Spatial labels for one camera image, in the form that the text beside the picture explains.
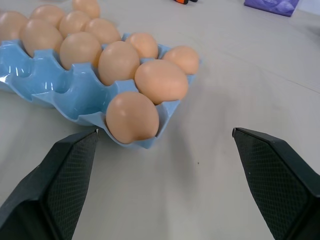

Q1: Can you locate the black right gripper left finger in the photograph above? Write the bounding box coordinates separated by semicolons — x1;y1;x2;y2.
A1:
0;128;100;240

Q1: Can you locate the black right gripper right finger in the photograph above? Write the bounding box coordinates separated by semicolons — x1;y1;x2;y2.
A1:
231;127;320;240

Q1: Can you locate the blue egg tray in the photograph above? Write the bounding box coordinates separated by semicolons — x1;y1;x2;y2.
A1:
0;32;197;150

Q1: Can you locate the brown egg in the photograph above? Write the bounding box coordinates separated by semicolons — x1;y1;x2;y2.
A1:
97;40;141;87
0;10;29;42
124;32;159;60
59;10;92;39
105;91;160;144
19;18;64;57
59;31;103;71
84;18;122;45
29;4;66;28
161;45;200;75
72;0;101;19
134;59;189;105

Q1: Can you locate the purple box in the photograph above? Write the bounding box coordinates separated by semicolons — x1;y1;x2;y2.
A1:
243;0;301;18

